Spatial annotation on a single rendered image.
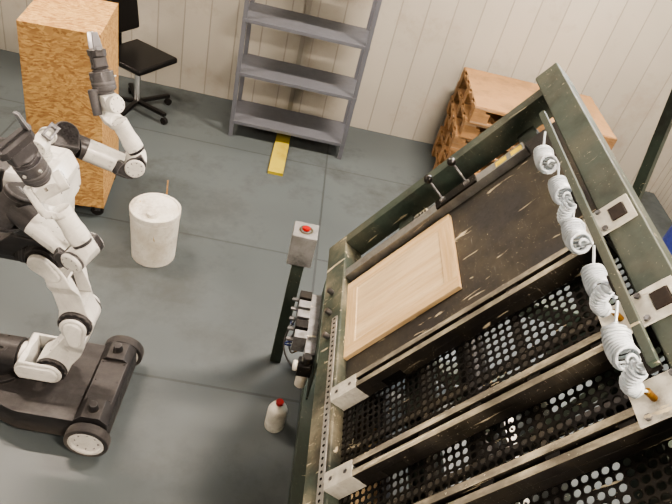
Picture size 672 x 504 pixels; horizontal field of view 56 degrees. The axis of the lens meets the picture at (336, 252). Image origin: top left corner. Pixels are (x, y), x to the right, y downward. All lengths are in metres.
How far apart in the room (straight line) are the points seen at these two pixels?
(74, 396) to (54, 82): 1.76
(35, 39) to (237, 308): 1.83
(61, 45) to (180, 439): 2.16
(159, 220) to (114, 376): 1.03
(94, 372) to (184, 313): 0.74
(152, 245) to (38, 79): 1.11
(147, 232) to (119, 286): 0.36
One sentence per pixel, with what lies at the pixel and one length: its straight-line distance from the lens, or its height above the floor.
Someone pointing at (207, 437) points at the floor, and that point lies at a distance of 3.25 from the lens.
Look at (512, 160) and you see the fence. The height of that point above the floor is 1.64.
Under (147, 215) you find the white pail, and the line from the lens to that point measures 3.82.
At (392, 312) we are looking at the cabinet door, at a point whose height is 1.10.
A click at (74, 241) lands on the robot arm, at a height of 1.32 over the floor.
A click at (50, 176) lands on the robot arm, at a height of 1.53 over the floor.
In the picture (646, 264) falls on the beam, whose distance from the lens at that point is 1.71.
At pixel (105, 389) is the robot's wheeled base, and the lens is 3.18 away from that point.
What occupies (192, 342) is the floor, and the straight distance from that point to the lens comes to 3.62.
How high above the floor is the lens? 2.71
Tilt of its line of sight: 38 degrees down
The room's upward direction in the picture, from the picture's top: 16 degrees clockwise
